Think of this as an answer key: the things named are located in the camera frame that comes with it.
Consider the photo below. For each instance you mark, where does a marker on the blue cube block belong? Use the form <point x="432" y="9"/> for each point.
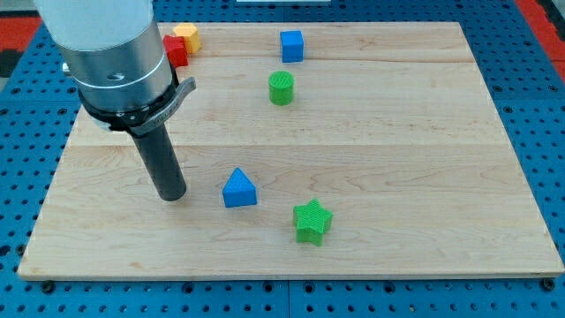
<point x="292" y="46"/>

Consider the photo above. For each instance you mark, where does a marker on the green cylinder block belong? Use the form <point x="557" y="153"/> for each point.
<point x="281" y="88"/>

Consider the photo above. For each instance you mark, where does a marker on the wooden board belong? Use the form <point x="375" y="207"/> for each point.
<point x="392" y="128"/>

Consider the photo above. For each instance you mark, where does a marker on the yellow hexagon block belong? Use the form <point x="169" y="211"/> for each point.
<point x="190" y="33"/>

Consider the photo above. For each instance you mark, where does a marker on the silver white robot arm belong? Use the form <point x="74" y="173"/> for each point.
<point x="113" y="50"/>

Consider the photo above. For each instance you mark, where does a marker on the red block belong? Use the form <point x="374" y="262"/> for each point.
<point x="175" y="50"/>

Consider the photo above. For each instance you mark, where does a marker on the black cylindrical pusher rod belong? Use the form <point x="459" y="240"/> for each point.
<point x="161" y="162"/>

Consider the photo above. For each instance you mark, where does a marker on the green star block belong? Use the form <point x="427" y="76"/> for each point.
<point x="311" y="222"/>

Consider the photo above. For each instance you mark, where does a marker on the blue triangle block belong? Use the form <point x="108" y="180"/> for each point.
<point x="239" y="190"/>

